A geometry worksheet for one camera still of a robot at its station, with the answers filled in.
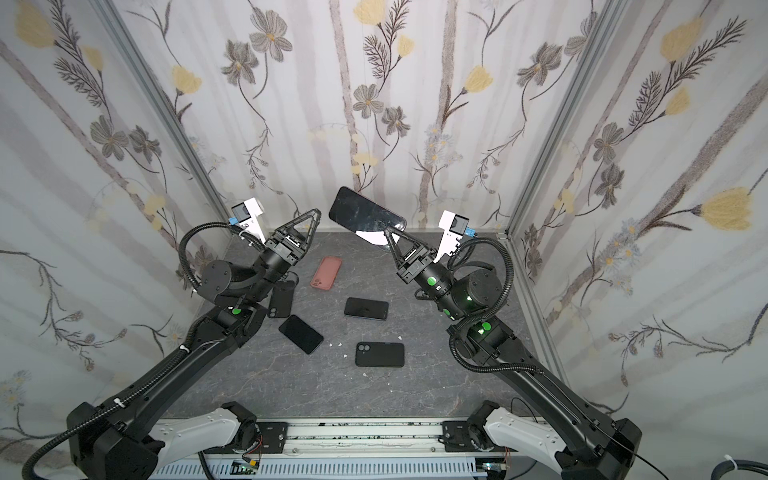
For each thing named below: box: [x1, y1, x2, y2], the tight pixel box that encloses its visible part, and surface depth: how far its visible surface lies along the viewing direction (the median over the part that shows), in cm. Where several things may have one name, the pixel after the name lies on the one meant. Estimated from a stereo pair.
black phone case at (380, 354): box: [355, 342, 405, 368], surface depth 91 cm
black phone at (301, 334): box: [278, 314, 324, 355], surface depth 93 cm
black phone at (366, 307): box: [344, 297, 389, 319], surface depth 101 cm
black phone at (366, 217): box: [328, 186, 407, 246], surface depth 55 cm
